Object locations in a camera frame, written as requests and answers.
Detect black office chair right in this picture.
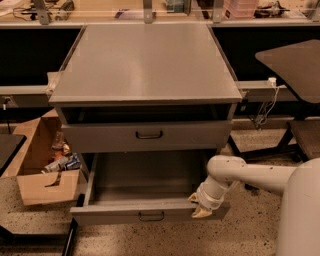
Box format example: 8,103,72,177
227,39,320,191

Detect grey metal drawer cabinet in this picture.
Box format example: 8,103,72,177
48,23,243,201

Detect pink plastic bin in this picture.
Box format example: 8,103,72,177
223,0,259,19

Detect grey drawer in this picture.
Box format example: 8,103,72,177
71,150,213,226
62,121,232,153

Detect white cables with plug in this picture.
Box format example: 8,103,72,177
253,77,281,129

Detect trash items in box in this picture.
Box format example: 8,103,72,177
41,131,81,174

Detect grey top drawer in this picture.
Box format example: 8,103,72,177
62,121,232,153

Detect long grey workbench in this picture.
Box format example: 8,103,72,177
0,0,320,107

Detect open cardboard box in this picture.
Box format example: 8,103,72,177
1,110,84,206

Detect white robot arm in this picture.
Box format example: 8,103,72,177
189,155,320,256

